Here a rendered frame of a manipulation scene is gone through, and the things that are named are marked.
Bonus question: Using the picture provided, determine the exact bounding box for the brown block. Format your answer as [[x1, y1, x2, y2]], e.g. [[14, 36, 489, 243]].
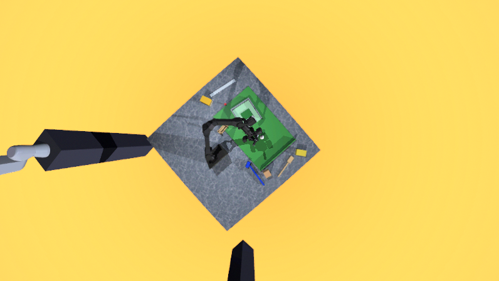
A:
[[263, 169, 271, 178]]

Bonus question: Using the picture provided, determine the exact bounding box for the green putting mat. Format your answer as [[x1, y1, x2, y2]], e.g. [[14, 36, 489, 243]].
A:
[[214, 86, 294, 170]]

